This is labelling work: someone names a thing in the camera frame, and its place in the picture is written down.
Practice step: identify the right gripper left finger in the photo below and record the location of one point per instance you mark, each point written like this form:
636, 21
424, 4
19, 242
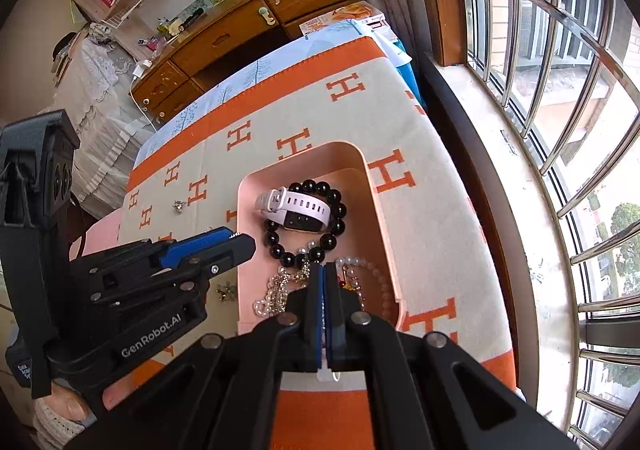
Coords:
220, 393

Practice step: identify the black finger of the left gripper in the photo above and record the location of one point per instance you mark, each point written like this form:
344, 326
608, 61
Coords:
222, 257

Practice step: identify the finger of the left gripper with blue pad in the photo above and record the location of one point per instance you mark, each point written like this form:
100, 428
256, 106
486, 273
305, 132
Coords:
176, 251

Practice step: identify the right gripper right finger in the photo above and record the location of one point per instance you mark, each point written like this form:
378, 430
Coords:
427, 392

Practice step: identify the pearl gold drop earring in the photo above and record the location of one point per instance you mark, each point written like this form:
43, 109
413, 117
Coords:
350, 269

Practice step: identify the person's hand knit sleeve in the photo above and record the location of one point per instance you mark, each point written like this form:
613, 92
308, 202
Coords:
59, 417

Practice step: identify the pink smart watch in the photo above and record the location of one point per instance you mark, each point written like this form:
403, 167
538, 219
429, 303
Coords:
294, 211

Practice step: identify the orange beige H-pattern blanket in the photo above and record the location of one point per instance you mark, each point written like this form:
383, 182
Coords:
313, 91

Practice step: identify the pink plastic tray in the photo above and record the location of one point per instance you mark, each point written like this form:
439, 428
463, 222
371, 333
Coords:
337, 173

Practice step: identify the white lace cloth cover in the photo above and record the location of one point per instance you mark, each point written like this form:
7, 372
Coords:
95, 94

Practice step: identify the wooden desk with drawers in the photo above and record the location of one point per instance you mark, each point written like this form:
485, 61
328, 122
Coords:
224, 39

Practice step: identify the orange food magazine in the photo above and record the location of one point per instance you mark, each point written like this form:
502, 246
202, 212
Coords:
361, 11

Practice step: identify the metal window grille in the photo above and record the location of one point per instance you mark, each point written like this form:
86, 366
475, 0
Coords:
565, 74

